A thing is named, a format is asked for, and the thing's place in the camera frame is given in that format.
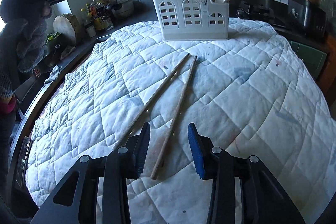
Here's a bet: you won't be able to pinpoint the light wooden chopstick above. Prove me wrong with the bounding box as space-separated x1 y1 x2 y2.
150 56 197 180

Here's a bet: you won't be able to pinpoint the green vegetables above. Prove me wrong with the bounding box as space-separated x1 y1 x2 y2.
46 32 60 44

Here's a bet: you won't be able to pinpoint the grey sleeved forearm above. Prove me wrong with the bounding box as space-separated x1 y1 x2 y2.
1 0 52 114

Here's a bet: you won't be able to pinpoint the sauce bottles group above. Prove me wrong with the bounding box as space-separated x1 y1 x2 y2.
80 0 114 38

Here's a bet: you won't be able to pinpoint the white plastic utensil holder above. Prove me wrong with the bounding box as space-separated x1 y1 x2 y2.
153 0 229 41

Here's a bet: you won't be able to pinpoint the white pressure pot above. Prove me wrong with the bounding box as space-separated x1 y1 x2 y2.
112 0 134 18

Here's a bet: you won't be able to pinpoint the grey rag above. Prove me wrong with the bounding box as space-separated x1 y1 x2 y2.
44 65 62 85

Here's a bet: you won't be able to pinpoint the round wooden cutting board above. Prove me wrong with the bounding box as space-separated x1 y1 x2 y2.
53 14 83 46

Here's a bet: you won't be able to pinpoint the green cabinet door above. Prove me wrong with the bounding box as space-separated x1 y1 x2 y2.
289 41 327 80

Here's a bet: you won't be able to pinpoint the black gas stove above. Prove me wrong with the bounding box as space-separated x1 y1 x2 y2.
237 1 275 24

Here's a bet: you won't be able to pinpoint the black rice cooker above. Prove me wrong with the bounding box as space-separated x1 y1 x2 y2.
288 0 327 39

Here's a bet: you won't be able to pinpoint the white quilted cloth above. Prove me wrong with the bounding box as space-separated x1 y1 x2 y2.
25 18 335 223

